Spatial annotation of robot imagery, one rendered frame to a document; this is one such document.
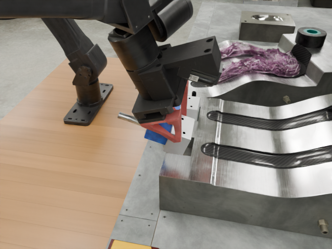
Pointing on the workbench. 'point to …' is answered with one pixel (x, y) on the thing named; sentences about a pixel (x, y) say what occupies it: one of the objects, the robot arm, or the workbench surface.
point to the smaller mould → (265, 26)
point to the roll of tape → (311, 37)
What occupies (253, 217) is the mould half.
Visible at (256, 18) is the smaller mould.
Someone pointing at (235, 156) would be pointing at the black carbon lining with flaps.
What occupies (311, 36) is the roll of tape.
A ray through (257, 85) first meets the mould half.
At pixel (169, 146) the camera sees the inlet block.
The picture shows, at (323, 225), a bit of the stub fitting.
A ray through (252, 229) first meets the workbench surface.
